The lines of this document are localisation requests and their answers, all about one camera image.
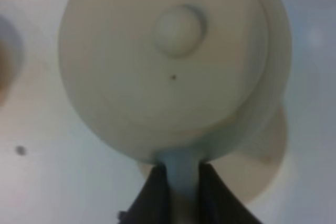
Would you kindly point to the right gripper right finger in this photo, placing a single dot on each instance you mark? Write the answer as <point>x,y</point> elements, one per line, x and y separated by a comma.
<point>215,203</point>

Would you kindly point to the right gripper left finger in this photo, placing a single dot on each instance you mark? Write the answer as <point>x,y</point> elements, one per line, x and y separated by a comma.
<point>153,203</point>

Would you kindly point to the beige teapot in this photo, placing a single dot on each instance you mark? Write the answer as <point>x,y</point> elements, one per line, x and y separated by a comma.
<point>175,81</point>

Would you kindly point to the far beige teacup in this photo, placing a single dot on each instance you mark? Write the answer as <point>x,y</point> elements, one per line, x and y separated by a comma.
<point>11,57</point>

